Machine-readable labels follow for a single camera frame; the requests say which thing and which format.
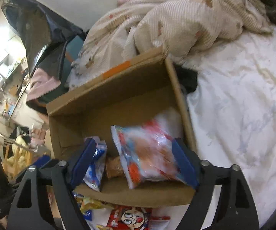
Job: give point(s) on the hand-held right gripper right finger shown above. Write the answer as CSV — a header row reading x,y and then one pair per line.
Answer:
x,y
186,165

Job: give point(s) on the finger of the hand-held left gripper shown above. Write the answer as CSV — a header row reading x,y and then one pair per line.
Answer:
x,y
43,160

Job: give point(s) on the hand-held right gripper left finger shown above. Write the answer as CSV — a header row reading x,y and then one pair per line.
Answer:
x,y
81,163

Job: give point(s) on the blue white snack packet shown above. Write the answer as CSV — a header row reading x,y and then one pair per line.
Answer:
x,y
96,170

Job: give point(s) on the large white red-blue snack packet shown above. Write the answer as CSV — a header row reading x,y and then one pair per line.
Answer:
x,y
147,153

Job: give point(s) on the yellow cartoon snack packet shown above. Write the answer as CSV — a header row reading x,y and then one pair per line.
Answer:
x,y
92,203

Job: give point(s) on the dark blue snack packet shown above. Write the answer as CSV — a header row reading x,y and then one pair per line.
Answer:
x,y
87,215

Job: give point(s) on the red cartoon face snack packet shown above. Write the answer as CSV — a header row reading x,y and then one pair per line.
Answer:
x,y
130,218

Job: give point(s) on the brown cardboard box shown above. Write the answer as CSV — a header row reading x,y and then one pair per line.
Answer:
x,y
128,83

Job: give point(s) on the pink cloth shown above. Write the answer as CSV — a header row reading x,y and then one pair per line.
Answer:
x,y
44,83

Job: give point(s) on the dark teal chair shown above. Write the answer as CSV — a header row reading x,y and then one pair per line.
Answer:
x,y
75,48

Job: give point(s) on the black plastic bag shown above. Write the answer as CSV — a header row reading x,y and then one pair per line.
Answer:
x,y
37,28

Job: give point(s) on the checked bear print duvet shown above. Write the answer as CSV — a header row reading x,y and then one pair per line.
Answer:
x,y
176,16

